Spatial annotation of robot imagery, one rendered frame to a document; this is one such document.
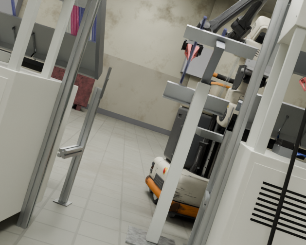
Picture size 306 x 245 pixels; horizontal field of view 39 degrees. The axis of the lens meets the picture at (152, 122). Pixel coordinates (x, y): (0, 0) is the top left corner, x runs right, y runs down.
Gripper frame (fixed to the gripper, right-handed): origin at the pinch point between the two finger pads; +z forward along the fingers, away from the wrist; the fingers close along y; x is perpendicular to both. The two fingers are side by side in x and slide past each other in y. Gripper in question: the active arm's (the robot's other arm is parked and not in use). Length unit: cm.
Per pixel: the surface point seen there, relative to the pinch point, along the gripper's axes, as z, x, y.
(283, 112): 13, 3, 50
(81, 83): -390, 494, -147
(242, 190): 90, -38, 20
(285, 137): 17, 16, 57
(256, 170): 85, -43, 22
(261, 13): -676, 417, 171
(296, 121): 14, 5, 58
